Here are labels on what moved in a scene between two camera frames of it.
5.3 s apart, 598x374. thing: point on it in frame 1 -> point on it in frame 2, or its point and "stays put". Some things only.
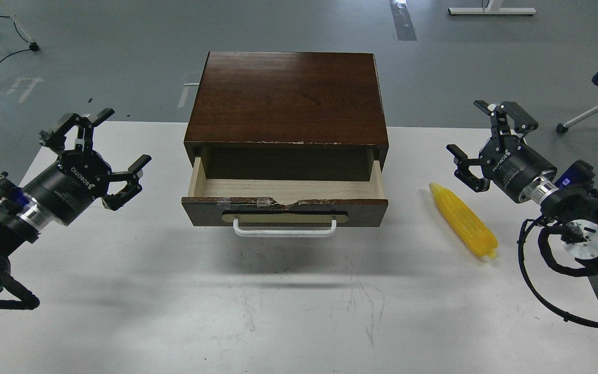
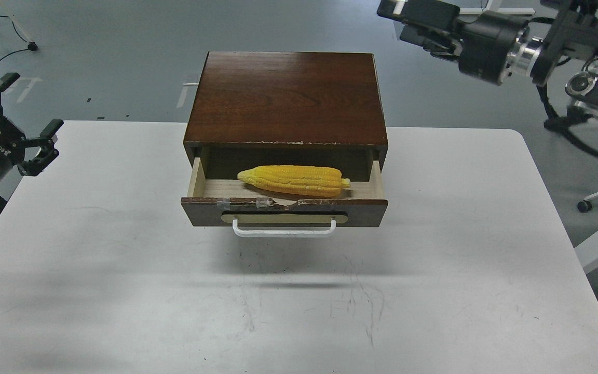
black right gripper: (508, 161) -> (485, 42)
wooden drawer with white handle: (284, 208) stays put
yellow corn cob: (479, 237) -> (310, 181)
